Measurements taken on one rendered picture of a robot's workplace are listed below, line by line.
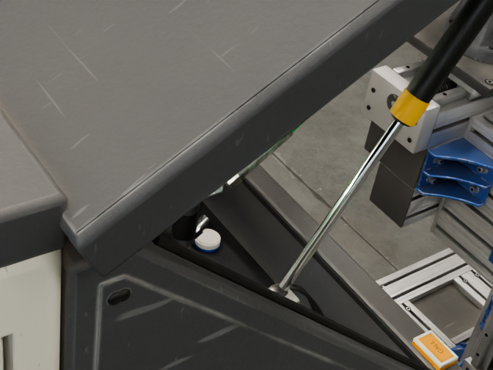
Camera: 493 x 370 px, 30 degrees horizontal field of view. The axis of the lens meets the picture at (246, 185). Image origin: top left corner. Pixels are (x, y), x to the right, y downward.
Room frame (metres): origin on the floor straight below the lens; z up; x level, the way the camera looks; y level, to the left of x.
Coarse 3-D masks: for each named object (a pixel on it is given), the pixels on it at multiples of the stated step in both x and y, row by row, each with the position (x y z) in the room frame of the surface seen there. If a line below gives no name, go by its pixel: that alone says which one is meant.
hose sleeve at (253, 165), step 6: (282, 138) 0.86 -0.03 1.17; (288, 138) 0.87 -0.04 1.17; (276, 144) 0.86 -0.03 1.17; (270, 150) 0.85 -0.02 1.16; (264, 156) 0.85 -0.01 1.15; (252, 162) 0.84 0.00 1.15; (258, 162) 0.84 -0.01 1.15; (246, 168) 0.84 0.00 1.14; (252, 168) 0.84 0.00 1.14; (240, 174) 0.83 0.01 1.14; (246, 174) 0.84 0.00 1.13
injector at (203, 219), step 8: (184, 216) 0.78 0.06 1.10; (192, 216) 0.79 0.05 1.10; (176, 224) 0.79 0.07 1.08; (184, 224) 0.78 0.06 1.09; (192, 224) 0.79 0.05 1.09; (200, 224) 0.81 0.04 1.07; (208, 224) 0.81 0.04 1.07; (176, 232) 0.79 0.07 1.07; (184, 232) 0.78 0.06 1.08; (192, 232) 0.79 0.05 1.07; (200, 232) 0.80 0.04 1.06; (176, 240) 0.79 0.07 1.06; (184, 240) 0.78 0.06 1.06; (192, 240) 0.79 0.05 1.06
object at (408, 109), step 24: (480, 0) 0.53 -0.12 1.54; (456, 24) 0.52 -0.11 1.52; (480, 24) 0.52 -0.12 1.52; (456, 48) 0.52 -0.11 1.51; (432, 72) 0.51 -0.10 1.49; (408, 96) 0.51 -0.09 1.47; (432, 96) 0.51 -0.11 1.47; (408, 120) 0.50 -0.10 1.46; (384, 144) 0.50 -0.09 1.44; (360, 168) 0.50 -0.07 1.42; (336, 216) 0.49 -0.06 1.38; (312, 240) 0.48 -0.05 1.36; (288, 288) 0.47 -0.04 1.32
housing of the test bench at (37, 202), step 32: (0, 128) 0.36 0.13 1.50; (0, 160) 0.34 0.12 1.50; (32, 160) 0.34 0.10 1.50; (0, 192) 0.32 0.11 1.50; (32, 192) 0.32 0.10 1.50; (0, 224) 0.30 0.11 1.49; (32, 224) 0.31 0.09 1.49; (0, 256) 0.30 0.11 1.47; (32, 256) 0.31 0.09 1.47; (0, 288) 0.30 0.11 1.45; (32, 288) 0.31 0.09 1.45; (0, 320) 0.30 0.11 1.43; (32, 320) 0.31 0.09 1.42; (0, 352) 0.30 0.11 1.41; (32, 352) 0.31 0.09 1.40
